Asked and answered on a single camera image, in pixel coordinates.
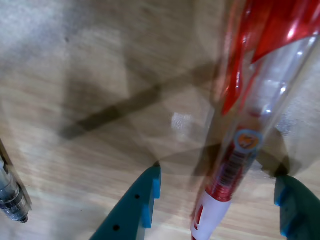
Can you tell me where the clear pen with grey grip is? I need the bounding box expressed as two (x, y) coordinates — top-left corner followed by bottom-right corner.
(0, 136), (33, 224)

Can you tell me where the red pen with white grip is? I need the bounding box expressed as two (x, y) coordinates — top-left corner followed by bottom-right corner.
(189, 0), (320, 240)

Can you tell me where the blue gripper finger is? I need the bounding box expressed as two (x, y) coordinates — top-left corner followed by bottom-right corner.
(89, 166), (162, 240)
(274, 174), (320, 240)

